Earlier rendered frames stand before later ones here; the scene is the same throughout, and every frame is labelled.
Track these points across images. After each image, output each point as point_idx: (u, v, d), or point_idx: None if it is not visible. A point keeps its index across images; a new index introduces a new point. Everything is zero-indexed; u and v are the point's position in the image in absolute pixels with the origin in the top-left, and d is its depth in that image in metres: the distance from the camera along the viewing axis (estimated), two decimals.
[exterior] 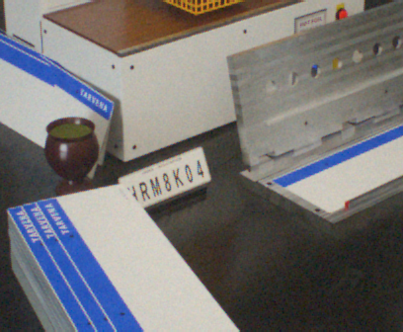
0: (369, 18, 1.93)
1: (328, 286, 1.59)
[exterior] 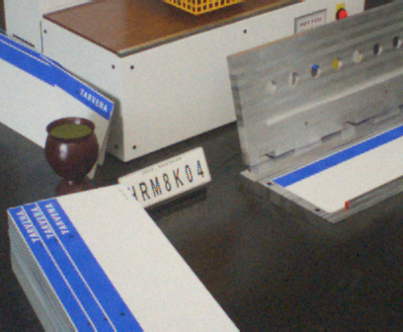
0: (369, 18, 1.93)
1: (328, 286, 1.59)
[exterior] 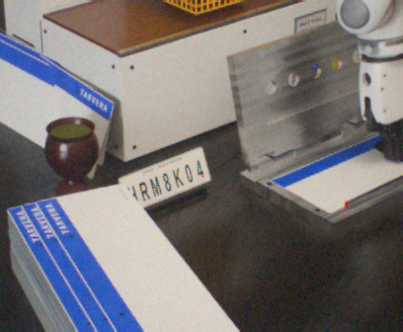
0: None
1: (328, 286, 1.59)
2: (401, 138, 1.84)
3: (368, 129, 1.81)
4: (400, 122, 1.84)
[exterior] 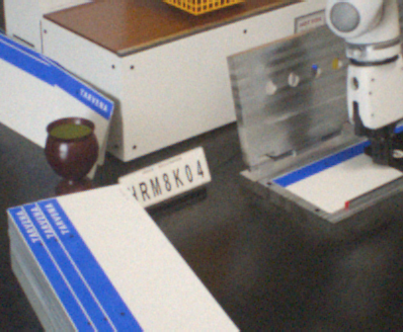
0: None
1: (328, 286, 1.59)
2: (389, 143, 1.82)
3: (357, 134, 1.80)
4: (388, 125, 1.82)
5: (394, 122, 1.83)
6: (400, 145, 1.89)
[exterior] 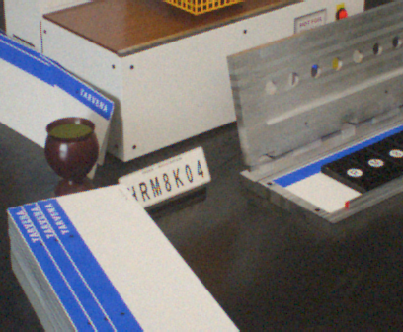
0: (369, 18, 1.93)
1: (328, 286, 1.59)
2: None
3: None
4: None
5: None
6: (400, 145, 1.89)
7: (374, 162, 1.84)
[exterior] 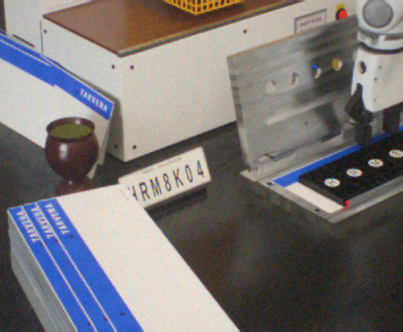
0: None
1: (328, 286, 1.59)
2: (397, 117, 1.92)
3: (347, 109, 1.85)
4: (395, 105, 1.91)
5: None
6: (399, 145, 1.89)
7: (374, 162, 1.84)
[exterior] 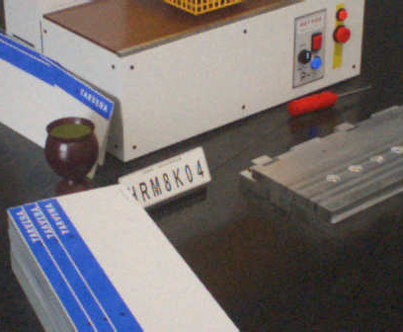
0: None
1: (328, 286, 1.59)
2: None
3: None
4: None
5: None
6: None
7: None
